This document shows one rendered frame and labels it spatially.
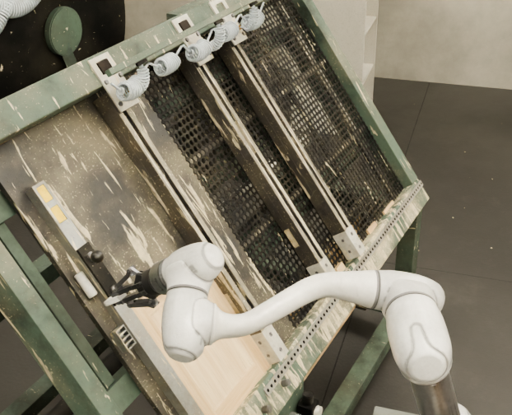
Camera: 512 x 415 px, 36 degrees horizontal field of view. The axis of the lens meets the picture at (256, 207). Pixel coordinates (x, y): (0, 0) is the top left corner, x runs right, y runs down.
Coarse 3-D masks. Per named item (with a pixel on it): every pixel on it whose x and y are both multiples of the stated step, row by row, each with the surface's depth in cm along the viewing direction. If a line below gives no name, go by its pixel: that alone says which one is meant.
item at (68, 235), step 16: (32, 192) 223; (48, 208) 224; (48, 224) 226; (64, 224) 226; (64, 240) 226; (80, 240) 228; (96, 288) 229; (112, 304) 229; (128, 320) 231; (144, 336) 233; (144, 352) 232; (160, 352) 235; (160, 368) 233; (160, 384) 235; (176, 384) 236; (176, 400) 235; (192, 400) 238
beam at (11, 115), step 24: (240, 0) 316; (264, 0) 330; (168, 24) 279; (120, 48) 258; (144, 48) 266; (168, 48) 275; (72, 72) 239; (24, 96) 223; (48, 96) 229; (72, 96) 236; (0, 120) 215; (24, 120) 220
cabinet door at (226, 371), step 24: (216, 288) 264; (144, 312) 239; (168, 360) 239; (216, 360) 254; (240, 360) 262; (264, 360) 269; (192, 384) 243; (216, 384) 251; (240, 384) 258; (216, 408) 247
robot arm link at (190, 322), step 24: (192, 288) 187; (288, 288) 194; (312, 288) 194; (336, 288) 196; (360, 288) 195; (168, 312) 184; (192, 312) 183; (216, 312) 185; (264, 312) 189; (288, 312) 192; (168, 336) 182; (192, 336) 181; (216, 336) 185; (240, 336) 188; (192, 360) 183
